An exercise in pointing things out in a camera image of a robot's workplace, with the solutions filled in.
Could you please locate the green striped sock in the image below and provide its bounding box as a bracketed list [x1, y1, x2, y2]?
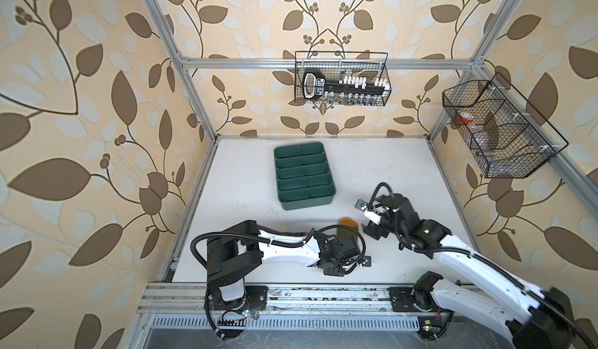
[337, 217, 359, 238]

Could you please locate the green plastic divided tray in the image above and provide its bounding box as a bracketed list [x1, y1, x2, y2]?
[273, 142, 336, 210]

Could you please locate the purple striped sock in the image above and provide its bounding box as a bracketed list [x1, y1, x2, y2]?
[259, 226, 309, 238]

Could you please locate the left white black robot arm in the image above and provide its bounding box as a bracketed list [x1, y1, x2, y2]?
[189, 220, 372, 341]

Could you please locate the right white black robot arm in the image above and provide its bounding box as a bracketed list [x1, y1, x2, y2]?
[355, 193, 596, 348]

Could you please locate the red capped clear container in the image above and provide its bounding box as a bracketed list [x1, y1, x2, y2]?
[456, 112, 481, 133]

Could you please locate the black socket set holder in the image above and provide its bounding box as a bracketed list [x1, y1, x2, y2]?
[297, 68, 392, 101]

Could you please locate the right black wire basket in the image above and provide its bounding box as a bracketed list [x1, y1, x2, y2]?
[442, 72, 569, 179]

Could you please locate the black wire basket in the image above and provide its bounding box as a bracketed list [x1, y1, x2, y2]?
[294, 50, 392, 107]
[442, 72, 569, 179]

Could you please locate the back black wire basket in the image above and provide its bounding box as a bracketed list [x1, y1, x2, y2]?
[294, 50, 392, 107]

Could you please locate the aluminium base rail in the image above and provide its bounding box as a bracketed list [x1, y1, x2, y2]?
[135, 282, 529, 317]

